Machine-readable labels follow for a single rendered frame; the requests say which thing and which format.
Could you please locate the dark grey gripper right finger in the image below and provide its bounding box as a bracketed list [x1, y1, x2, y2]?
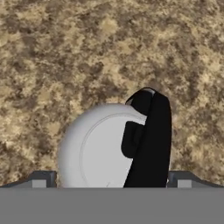
[167, 170, 224, 189]

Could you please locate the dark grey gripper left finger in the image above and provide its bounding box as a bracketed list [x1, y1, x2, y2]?
[0, 171, 58, 189]

